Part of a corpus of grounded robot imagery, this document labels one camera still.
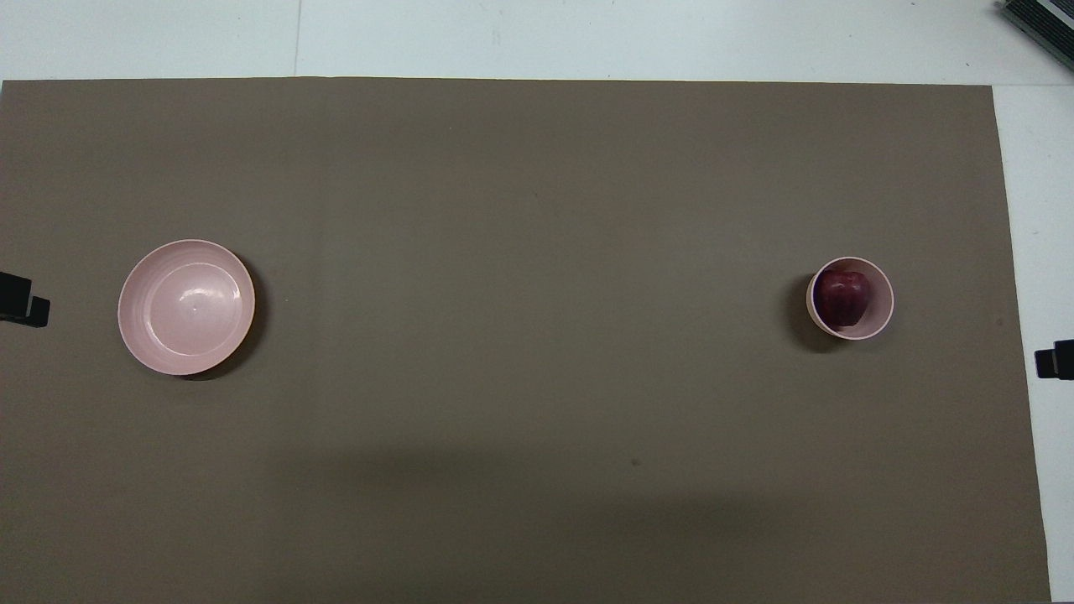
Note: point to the dark red apple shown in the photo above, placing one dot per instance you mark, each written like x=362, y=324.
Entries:
x=843, y=298

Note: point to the pink plate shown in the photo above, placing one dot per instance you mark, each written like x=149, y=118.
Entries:
x=186, y=307

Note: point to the pink bowl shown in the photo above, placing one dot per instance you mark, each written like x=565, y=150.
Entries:
x=881, y=315

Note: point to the black ribbed box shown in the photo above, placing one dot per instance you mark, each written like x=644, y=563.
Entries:
x=1049, y=21

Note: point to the brown table mat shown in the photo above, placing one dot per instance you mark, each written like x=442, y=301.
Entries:
x=503, y=252

